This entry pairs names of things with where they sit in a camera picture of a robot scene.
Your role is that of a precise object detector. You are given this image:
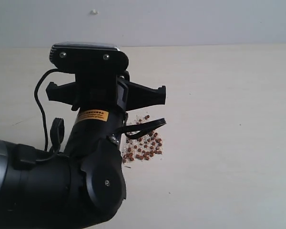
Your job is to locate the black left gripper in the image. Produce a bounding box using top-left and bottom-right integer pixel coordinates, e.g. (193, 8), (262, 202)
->
(46, 74), (166, 155)

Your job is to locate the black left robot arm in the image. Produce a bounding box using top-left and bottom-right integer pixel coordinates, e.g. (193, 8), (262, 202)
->
(0, 72), (166, 229)

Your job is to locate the pile of brown pellets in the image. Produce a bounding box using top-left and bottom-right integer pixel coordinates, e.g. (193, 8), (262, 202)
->
(120, 114), (164, 165)

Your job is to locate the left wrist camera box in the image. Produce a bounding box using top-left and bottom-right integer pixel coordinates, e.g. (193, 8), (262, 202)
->
(49, 42), (129, 73)

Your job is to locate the small white wall fixture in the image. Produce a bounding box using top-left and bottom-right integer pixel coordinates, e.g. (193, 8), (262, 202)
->
(90, 9), (99, 15)

